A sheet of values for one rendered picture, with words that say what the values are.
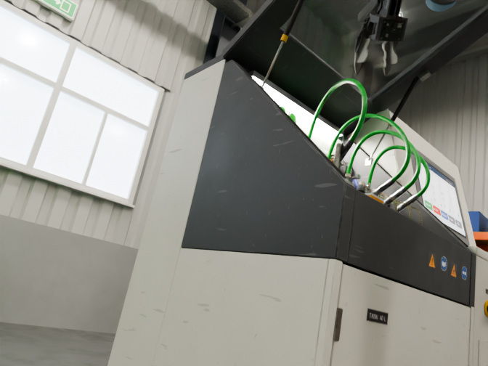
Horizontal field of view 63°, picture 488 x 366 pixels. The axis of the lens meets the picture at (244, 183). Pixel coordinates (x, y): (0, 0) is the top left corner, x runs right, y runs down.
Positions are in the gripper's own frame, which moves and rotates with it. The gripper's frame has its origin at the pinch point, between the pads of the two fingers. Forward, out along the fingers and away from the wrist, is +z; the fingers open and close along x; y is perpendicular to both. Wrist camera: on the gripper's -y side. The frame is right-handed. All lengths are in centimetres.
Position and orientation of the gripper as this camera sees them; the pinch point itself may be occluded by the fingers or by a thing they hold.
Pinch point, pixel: (371, 70)
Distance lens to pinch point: 115.6
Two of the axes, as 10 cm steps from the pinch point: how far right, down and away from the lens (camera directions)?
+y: 0.8, 4.8, -8.7
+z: -0.5, 8.8, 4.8
